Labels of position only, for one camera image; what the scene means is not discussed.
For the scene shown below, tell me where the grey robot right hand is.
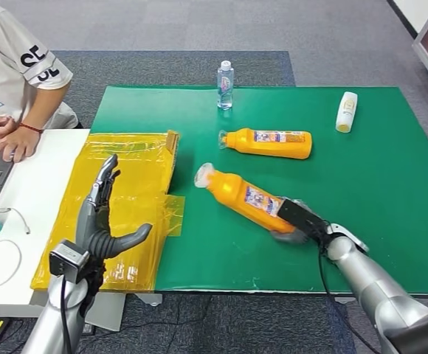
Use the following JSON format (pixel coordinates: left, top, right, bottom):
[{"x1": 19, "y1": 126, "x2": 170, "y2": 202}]
[{"x1": 271, "y1": 196, "x2": 330, "y2": 247}]

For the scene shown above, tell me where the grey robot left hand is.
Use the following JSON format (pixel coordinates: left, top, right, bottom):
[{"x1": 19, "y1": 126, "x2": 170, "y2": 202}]
[{"x1": 75, "y1": 154, "x2": 154, "y2": 260}]

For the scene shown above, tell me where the person's left hand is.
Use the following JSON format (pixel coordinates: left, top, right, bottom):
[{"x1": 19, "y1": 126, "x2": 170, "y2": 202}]
[{"x1": 0, "y1": 125, "x2": 41, "y2": 164}]

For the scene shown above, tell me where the orange bottle with clear cap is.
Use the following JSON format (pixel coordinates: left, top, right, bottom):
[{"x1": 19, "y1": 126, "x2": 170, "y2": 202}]
[
  {"x1": 194, "y1": 162, "x2": 298, "y2": 235},
  {"x1": 218, "y1": 128, "x2": 313, "y2": 161}
]

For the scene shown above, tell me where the small white bottle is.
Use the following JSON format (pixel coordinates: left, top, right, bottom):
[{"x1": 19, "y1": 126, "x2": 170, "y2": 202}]
[{"x1": 335, "y1": 91, "x2": 359, "y2": 133}]

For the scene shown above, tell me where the clear water bottle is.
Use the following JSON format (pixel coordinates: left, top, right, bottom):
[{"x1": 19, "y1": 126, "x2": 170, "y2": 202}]
[{"x1": 217, "y1": 60, "x2": 234, "y2": 111}]

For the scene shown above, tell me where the person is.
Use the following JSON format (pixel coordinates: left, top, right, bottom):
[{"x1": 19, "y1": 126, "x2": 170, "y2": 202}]
[{"x1": 0, "y1": 0, "x2": 79, "y2": 164}]

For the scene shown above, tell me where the yellow taped cardboard sheet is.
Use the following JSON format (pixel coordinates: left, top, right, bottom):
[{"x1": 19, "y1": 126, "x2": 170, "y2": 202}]
[{"x1": 30, "y1": 130, "x2": 186, "y2": 293}]

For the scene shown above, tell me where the grey desk panel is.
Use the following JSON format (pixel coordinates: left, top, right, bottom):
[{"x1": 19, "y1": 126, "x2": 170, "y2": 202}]
[{"x1": 85, "y1": 292, "x2": 127, "y2": 333}]

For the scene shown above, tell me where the white table foot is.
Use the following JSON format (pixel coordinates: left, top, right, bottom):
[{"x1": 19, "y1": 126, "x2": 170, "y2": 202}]
[{"x1": 136, "y1": 293, "x2": 163, "y2": 308}]

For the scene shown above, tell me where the green mat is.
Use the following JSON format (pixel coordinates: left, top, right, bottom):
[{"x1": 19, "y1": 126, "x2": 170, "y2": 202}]
[{"x1": 90, "y1": 86, "x2": 428, "y2": 296}]

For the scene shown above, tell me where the dark grey floor rug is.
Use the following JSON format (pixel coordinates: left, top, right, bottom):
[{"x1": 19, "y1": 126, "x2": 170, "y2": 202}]
[{"x1": 0, "y1": 50, "x2": 355, "y2": 354}]

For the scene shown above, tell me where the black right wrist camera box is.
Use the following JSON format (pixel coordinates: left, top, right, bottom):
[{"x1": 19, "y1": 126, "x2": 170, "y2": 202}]
[{"x1": 276, "y1": 198, "x2": 328, "y2": 240}]

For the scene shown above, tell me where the red bracelet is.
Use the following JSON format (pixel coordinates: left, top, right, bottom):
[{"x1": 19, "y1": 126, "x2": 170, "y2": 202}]
[{"x1": 18, "y1": 122, "x2": 44, "y2": 135}]

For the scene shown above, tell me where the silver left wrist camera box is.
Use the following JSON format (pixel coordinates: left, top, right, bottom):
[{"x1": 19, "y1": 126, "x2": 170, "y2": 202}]
[{"x1": 49, "y1": 239, "x2": 90, "y2": 285}]

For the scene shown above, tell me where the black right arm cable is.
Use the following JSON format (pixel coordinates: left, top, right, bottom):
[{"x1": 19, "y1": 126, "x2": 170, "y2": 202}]
[{"x1": 317, "y1": 234, "x2": 383, "y2": 354}]

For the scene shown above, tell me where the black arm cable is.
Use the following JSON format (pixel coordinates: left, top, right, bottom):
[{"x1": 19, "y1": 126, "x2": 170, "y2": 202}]
[
  {"x1": 59, "y1": 276, "x2": 73, "y2": 354},
  {"x1": 317, "y1": 234, "x2": 383, "y2": 354}
]

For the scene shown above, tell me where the white cable with plug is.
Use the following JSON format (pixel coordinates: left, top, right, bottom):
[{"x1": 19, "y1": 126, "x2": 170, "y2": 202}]
[{"x1": 0, "y1": 206, "x2": 31, "y2": 236}]

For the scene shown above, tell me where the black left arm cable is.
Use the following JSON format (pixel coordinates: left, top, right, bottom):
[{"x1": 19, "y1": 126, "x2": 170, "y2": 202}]
[{"x1": 59, "y1": 276, "x2": 73, "y2": 354}]

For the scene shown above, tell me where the white looped cable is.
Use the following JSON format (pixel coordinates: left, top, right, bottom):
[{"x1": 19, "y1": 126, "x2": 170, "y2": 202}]
[{"x1": 0, "y1": 238, "x2": 23, "y2": 289}]

